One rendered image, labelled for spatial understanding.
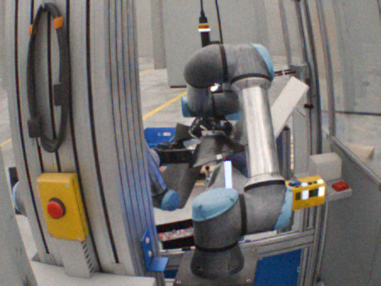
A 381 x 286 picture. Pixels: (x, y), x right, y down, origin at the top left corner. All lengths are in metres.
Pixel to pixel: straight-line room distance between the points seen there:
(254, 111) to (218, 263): 0.41
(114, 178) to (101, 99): 0.15
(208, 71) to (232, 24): 7.80
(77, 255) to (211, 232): 0.44
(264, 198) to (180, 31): 8.34
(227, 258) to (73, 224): 0.53
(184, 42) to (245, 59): 8.14
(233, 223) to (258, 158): 0.18
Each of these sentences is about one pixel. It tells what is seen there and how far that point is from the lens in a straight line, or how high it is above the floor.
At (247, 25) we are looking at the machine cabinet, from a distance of 9.17.
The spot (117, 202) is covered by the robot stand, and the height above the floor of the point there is 1.41.
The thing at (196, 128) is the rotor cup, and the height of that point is 1.21.
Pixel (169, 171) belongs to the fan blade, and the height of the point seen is 1.03.
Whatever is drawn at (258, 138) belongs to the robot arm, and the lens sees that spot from 1.39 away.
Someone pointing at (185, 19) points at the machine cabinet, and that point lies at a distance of 9.52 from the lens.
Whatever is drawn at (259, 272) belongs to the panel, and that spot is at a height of 0.69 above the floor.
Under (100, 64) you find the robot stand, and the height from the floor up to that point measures 1.66.
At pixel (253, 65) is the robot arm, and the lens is 1.44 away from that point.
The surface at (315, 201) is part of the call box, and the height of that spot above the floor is 1.00.
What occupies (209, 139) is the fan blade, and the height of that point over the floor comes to 1.19.
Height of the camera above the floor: 1.77
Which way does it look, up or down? 16 degrees down
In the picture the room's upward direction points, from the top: 5 degrees counter-clockwise
